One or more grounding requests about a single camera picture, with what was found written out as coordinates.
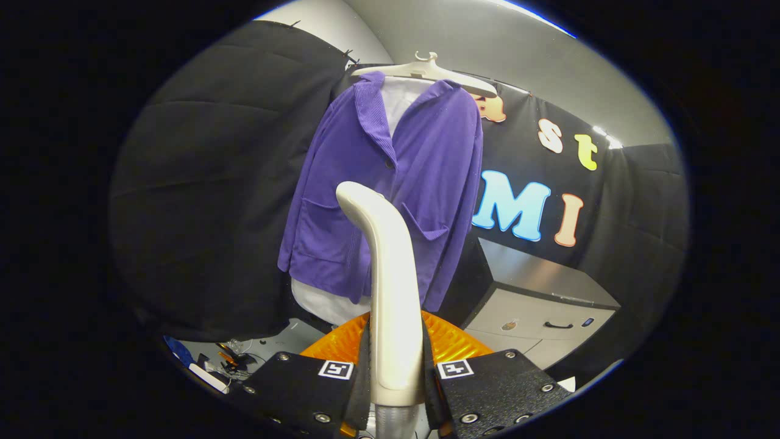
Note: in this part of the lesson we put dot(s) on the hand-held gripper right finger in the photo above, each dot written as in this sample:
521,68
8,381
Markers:
499,384

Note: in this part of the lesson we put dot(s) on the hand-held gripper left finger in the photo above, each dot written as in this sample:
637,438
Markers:
298,390

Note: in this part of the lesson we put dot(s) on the white garment steamer head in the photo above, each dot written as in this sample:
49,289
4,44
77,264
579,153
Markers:
393,292

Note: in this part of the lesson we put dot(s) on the purple jacket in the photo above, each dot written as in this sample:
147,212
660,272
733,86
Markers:
426,171

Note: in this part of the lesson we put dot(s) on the white power strip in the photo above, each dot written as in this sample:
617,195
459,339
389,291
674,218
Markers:
208,378

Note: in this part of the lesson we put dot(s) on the grey cabinet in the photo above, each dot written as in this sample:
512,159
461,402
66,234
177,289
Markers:
536,274

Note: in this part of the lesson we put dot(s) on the blue object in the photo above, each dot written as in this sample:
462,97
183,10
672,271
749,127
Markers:
180,352

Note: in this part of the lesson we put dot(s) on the ceiling light panel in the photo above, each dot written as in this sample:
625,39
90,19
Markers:
610,141

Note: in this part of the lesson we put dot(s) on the white plastic hanger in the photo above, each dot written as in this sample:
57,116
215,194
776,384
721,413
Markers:
426,70

